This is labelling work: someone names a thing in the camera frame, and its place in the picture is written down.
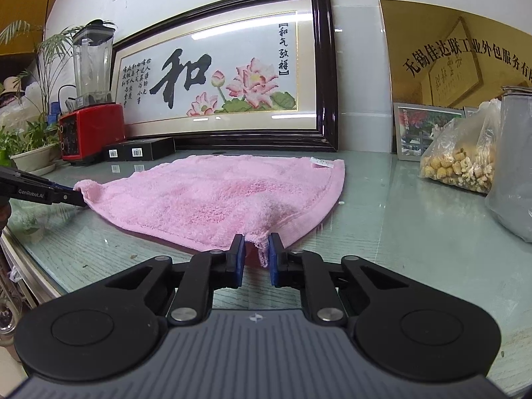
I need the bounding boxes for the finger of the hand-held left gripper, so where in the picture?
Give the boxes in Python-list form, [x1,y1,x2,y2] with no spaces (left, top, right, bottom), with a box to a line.
[44,181,84,195]
[51,190,89,209]

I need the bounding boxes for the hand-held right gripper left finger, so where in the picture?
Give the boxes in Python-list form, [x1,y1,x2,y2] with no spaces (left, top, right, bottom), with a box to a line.
[103,233,246,326]

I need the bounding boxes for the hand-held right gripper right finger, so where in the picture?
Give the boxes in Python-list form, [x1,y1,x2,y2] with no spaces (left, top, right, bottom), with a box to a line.
[268,233,411,326]

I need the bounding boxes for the pink towel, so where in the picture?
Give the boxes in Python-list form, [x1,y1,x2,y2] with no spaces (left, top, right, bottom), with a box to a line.
[74,154,346,269]

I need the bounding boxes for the white plant pot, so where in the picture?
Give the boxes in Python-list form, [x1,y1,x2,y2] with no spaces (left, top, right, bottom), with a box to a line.
[9,142,61,176]

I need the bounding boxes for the green palm plant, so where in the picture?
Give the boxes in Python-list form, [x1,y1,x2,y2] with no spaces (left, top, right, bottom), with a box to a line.
[0,20,86,167]

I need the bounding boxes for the small black box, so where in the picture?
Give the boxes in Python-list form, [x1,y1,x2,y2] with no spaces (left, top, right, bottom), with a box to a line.
[102,143,130,162]

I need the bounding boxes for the red blender base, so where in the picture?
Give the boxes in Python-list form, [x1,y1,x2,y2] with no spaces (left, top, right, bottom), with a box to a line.
[58,103,126,166]

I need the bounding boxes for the long black box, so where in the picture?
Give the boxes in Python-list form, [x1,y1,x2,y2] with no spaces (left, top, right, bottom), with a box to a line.
[125,137,176,162]

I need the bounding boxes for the beige hat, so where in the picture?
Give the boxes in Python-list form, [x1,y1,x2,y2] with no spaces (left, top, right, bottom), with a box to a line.
[0,75,26,106]

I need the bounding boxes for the clear blender jar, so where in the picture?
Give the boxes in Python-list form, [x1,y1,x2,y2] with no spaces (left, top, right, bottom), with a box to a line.
[71,19,116,107]

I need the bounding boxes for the framed lotus cross-stitch picture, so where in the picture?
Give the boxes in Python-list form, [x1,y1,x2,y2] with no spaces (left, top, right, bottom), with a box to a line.
[110,0,340,153]

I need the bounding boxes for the clear bag of snacks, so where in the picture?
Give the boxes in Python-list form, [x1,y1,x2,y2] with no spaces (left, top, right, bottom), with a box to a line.
[418,98,502,194]

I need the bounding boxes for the grey plastic bag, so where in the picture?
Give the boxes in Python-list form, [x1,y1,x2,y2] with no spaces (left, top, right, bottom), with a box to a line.
[485,86,532,243]

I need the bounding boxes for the gold plaque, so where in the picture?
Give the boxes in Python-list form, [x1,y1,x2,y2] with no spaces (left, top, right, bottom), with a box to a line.
[379,0,532,155]

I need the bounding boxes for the black power cable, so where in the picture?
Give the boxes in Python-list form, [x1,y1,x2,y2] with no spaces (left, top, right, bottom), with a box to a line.
[57,84,79,114]

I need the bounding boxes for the silver photo frame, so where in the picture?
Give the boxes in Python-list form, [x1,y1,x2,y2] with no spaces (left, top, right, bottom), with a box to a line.
[392,102,466,162]

